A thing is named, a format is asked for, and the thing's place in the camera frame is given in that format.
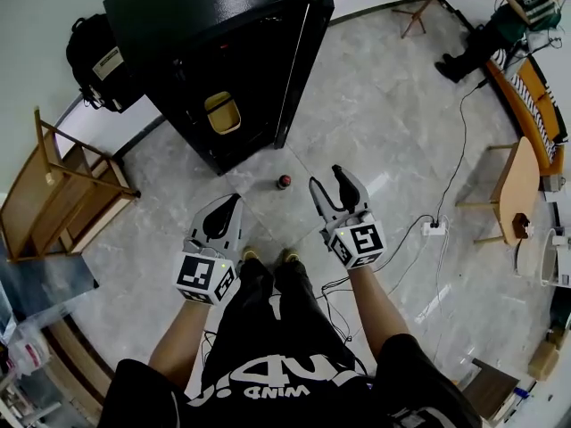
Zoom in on black fridge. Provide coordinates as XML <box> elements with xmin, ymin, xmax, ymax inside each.
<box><xmin>103</xmin><ymin>0</ymin><xmax>336</xmax><ymax>177</ymax></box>

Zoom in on tangled black cable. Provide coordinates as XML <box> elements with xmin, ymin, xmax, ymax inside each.
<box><xmin>315</xmin><ymin>214</ymin><xmax>426</xmax><ymax>345</ymax></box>

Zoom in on black white striped blanket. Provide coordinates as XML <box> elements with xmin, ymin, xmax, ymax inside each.
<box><xmin>493</xmin><ymin>46</ymin><xmax>564</xmax><ymax>156</ymax></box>

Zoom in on long black power cable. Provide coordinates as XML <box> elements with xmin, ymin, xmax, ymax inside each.
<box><xmin>434</xmin><ymin>76</ymin><xmax>490</xmax><ymax>223</ymax></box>

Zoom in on yellow plastic container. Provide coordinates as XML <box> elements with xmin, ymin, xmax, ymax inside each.
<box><xmin>203</xmin><ymin>90</ymin><xmax>243</xmax><ymax>136</ymax></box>

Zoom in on wooden side table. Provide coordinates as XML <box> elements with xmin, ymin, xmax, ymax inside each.
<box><xmin>454</xmin><ymin>136</ymin><xmax>543</xmax><ymax>248</ymax></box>

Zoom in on black backpack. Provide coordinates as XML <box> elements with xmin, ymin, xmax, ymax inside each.
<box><xmin>65</xmin><ymin>12</ymin><xmax>136</xmax><ymax>115</ymax></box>

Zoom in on wooden tripod stand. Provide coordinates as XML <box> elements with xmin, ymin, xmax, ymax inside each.
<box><xmin>391</xmin><ymin>0</ymin><xmax>463</xmax><ymax>40</ymax></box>

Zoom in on white round appliance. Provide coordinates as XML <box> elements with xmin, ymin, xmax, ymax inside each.
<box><xmin>516</xmin><ymin>226</ymin><xmax>571</xmax><ymax>290</ymax></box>

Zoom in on person's left forearm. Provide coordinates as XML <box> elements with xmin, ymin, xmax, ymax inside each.
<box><xmin>146</xmin><ymin>297</ymin><xmax>211</xmax><ymax>372</ymax></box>

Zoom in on person's black trousers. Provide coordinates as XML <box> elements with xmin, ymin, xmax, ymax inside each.
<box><xmin>201</xmin><ymin>256</ymin><xmax>358</xmax><ymax>374</ymax></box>

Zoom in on cardboard box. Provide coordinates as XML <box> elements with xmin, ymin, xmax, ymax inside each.
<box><xmin>527</xmin><ymin>338</ymin><xmax>561</xmax><ymax>382</ymax></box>

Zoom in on person's black printed t-shirt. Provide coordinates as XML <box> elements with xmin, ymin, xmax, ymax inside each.
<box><xmin>96</xmin><ymin>333</ymin><xmax>484</xmax><ymax>428</ymax></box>

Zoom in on person's right forearm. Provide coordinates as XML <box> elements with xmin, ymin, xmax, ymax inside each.
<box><xmin>346</xmin><ymin>264</ymin><xmax>412</xmax><ymax>361</ymax></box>

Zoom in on wooden chair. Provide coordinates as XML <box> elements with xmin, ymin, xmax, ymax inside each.
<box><xmin>0</xmin><ymin>106</ymin><xmax>142</xmax><ymax>263</ymax></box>

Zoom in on clear plastic bag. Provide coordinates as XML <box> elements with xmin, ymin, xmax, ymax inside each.
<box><xmin>7</xmin><ymin>317</ymin><xmax>51</xmax><ymax>377</ymax></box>

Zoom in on white power strip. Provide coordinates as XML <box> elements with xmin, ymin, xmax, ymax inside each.
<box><xmin>420</xmin><ymin>219</ymin><xmax>450</xmax><ymax>237</ymax></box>

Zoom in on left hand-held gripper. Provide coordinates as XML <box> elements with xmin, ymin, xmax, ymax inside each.
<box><xmin>173</xmin><ymin>193</ymin><xmax>244</xmax><ymax>307</ymax></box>

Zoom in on grey tiled floor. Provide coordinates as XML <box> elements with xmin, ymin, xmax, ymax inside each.
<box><xmin>42</xmin><ymin>0</ymin><xmax>563</xmax><ymax>418</ymax></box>

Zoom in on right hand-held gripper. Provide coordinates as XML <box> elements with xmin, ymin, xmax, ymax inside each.
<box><xmin>308</xmin><ymin>163</ymin><xmax>387</xmax><ymax>271</ymax></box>

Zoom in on orange sofa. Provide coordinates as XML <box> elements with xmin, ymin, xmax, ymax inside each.
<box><xmin>484</xmin><ymin>45</ymin><xmax>571</xmax><ymax>182</ymax></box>

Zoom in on brown wooden board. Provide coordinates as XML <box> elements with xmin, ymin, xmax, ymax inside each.
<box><xmin>458</xmin><ymin>358</ymin><xmax>522</xmax><ymax>424</ymax></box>

